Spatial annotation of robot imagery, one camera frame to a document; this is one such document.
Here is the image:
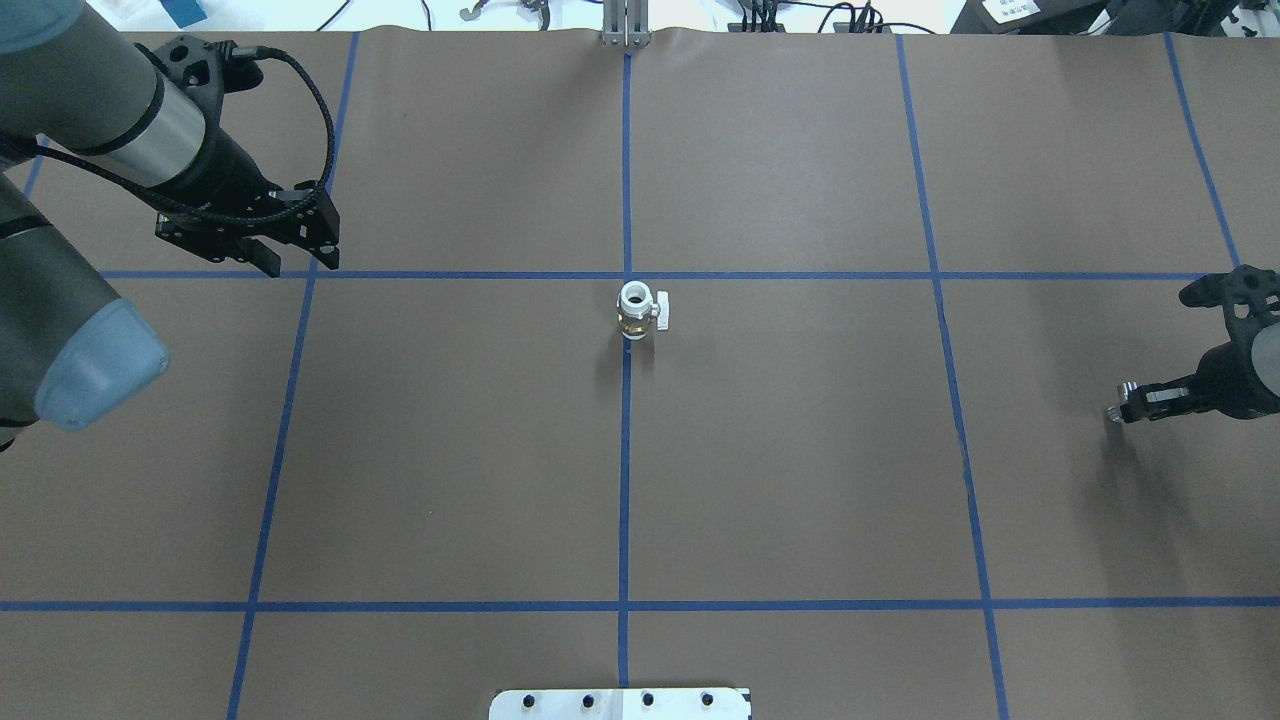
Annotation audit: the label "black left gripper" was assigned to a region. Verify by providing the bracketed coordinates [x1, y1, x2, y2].
[154, 150, 340, 278]

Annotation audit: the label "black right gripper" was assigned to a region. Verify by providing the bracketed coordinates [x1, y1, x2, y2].
[1108, 342, 1279, 424]

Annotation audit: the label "chrome angle pipe fitting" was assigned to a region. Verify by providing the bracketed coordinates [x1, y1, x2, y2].
[1105, 380, 1140, 424]

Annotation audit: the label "white brass PPR valve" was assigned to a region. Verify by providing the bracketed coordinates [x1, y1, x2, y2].
[616, 281, 672, 342]

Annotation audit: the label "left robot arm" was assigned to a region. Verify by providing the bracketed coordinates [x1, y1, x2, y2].
[1, 1, 340, 450]

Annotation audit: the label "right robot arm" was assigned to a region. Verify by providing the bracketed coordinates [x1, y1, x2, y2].
[1105, 324, 1279, 424]

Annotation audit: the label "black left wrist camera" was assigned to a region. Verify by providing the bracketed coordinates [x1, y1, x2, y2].
[138, 35, 265, 102]

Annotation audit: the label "black left camera cable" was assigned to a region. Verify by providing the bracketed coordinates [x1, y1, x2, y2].
[29, 46, 337, 225]

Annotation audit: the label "aluminium frame post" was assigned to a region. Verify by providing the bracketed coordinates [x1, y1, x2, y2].
[599, 0, 652, 49]

